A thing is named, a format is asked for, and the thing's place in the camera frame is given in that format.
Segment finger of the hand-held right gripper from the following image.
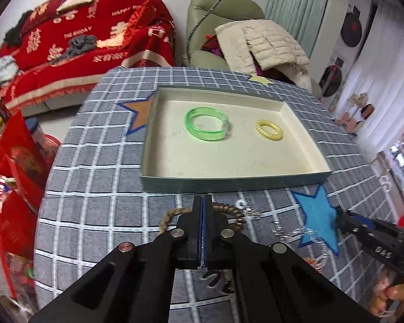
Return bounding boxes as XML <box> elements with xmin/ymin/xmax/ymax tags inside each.
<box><xmin>335</xmin><ymin>209</ymin><xmax>378</xmax><ymax>239</ymax></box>

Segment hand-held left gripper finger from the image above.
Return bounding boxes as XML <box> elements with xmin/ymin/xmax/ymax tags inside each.
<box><xmin>30</xmin><ymin>195</ymin><xmax>204</xmax><ymax>323</ymax></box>
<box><xmin>204</xmin><ymin>195</ymin><xmax>380</xmax><ymax>323</ymax></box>

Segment braided rope bead bracelet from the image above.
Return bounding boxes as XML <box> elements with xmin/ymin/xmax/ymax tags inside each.
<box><xmin>158</xmin><ymin>202</ymin><xmax>246</xmax><ymax>237</ymax></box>

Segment orange white coil bracelet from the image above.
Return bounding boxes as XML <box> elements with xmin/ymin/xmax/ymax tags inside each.
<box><xmin>303</xmin><ymin>257</ymin><xmax>325</xmax><ymax>271</ymax></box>

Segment clear crystal chain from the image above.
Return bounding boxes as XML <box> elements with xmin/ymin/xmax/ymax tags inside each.
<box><xmin>237</xmin><ymin>200</ymin><xmax>330</xmax><ymax>273</ymax></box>

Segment shallow cream cardboard box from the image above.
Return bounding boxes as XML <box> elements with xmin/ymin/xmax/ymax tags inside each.
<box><xmin>140</xmin><ymin>86</ymin><xmax>333</xmax><ymax>193</ymax></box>

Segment blue star patch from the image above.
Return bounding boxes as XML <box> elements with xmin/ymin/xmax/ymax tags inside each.
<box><xmin>291</xmin><ymin>183</ymin><xmax>340</xmax><ymax>256</ymax></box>

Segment green translucent bangle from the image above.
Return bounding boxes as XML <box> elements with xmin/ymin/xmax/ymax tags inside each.
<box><xmin>184</xmin><ymin>107</ymin><xmax>230</xmax><ymax>141</ymax></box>

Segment grey grid tablecloth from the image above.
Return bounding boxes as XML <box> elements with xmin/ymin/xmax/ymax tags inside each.
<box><xmin>34</xmin><ymin>66</ymin><xmax>394</xmax><ymax>323</ymax></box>

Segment pink decor figures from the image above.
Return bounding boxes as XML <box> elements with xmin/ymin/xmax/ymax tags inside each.
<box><xmin>335</xmin><ymin>92</ymin><xmax>375</xmax><ymax>136</ymax></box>

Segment orange star patch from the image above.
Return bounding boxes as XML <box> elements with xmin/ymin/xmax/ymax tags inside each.
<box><xmin>117</xmin><ymin>92</ymin><xmax>156</xmax><ymax>134</ymax></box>

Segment round black red decoration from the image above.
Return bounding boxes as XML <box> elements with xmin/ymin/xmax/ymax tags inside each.
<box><xmin>318</xmin><ymin>57</ymin><xmax>344</xmax><ymax>98</ymax></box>
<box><xmin>341</xmin><ymin>5</ymin><xmax>371</xmax><ymax>48</ymax></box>

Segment white curtain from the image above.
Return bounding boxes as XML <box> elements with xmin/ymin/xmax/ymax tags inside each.
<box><xmin>333</xmin><ymin>0</ymin><xmax>404</xmax><ymax>162</ymax></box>

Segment yellow star patch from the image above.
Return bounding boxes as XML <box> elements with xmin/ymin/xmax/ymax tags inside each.
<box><xmin>248</xmin><ymin>73</ymin><xmax>276</xmax><ymax>85</ymax></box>

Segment purple garment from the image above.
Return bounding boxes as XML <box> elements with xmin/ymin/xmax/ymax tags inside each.
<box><xmin>252</xmin><ymin>52</ymin><xmax>277</xmax><ymax>78</ymax></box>

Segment beige down jacket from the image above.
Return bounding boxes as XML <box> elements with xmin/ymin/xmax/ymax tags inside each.
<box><xmin>215</xmin><ymin>18</ymin><xmax>312</xmax><ymax>88</ymax></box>

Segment red gift bag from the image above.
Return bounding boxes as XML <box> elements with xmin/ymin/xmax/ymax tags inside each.
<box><xmin>0</xmin><ymin>111</ymin><xmax>51</xmax><ymax>207</ymax></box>

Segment green armchair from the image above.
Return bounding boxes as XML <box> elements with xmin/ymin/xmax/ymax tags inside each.
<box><xmin>183</xmin><ymin>0</ymin><xmax>266</xmax><ymax>71</ymax></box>

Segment red tasselled cushion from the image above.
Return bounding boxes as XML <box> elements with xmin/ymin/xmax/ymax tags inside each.
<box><xmin>126</xmin><ymin>0</ymin><xmax>156</xmax><ymax>35</ymax></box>

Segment teal curtain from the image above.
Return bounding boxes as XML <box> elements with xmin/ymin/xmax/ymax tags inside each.
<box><xmin>264</xmin><ymin>0</ymin><xmax>334</xmax><ymax>58</ymax></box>

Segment red printed sofa blanket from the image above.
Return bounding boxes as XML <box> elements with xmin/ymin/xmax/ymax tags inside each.
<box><xmin>0</xmin><ymin>0</ymin><xmax>176</xmax><ymax>115</ymax></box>

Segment white grey knit cloth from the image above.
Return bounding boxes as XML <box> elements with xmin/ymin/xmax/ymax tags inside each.
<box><xmin>0</xmin><ymin>55</ymin><xmax>21</xmax><ymax>95</ymax></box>

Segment dark green cloth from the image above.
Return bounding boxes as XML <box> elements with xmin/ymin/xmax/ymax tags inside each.
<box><xmin>4</xmin><ymin>10</ymin><xmax>35</xmax><ymax>46</ymax></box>

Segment yellow coil bracelet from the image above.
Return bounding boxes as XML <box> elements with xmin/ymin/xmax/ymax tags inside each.
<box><xmin>255</xmin><ymin>120</ymin><xmax>285</xmax><ymax>141</ymax></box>

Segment striped braided cable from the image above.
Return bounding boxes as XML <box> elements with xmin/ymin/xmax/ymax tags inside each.
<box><xmin>187</xmin><ymin>0</ymin><xmax>243</xmax><ymax>58</ymax></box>

